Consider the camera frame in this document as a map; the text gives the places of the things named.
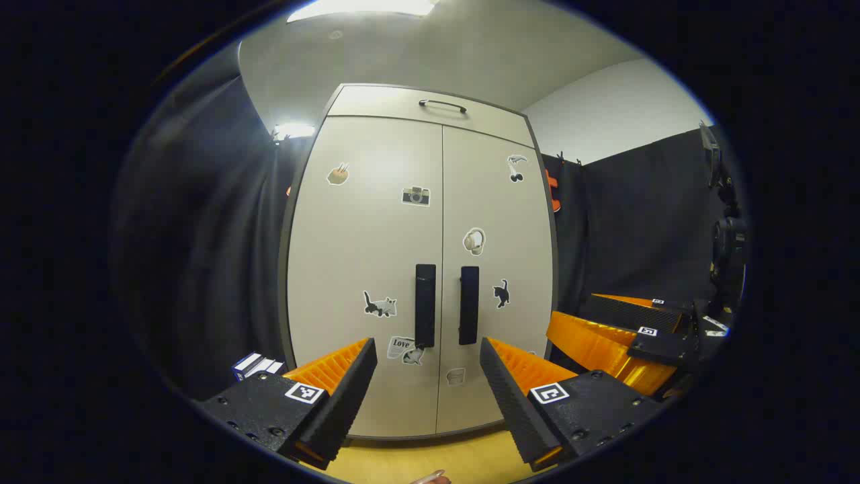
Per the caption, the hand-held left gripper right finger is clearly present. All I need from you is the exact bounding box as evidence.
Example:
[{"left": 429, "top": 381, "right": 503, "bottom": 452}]
[{"left": 479, "top": 336, "right": 662, "bottom": 473}]

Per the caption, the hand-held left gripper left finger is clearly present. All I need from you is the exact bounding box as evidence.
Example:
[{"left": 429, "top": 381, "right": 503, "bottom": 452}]
[{"left": 195, "top": 336, "right": 378, "bottom": 471}]

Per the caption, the black door handle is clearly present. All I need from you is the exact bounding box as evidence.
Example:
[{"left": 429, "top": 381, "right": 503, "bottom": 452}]
[
  {"left": 415, "top": 264, "right": 437, "bottom": 348},
  {"left": 459, "top": 266, "right": 480, "bottom": 346}
]

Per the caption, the white double-door shoe cabinet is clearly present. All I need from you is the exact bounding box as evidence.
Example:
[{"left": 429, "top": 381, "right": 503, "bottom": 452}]
[{"left": 277, "top": 83, "right": 560, "bottom": 441}]

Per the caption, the white shoe cabinet door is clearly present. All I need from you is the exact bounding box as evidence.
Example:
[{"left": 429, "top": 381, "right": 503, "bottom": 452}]
[
  {"left": 435, "top": 126, "right": 557, "bottom": 434},
  {"left": 287, "top": 116, "right": 444, "bottom": 439}
]

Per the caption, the white cabinet drawer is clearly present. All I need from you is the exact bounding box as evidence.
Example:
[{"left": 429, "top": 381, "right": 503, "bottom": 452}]
[{"left": 327, "top": 84, "right": 536, "bottom": 147}]

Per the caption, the blue white box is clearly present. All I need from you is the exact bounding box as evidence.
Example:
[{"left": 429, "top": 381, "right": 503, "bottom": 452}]
[{"left": 232, "top": 352, "right": 288, "bottom": 382}]

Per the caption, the ceiling light panel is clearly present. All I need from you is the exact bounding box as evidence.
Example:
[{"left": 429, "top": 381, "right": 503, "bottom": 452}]
[{"left": 287, "top": 0, "right": 437, "bottom": 24}]

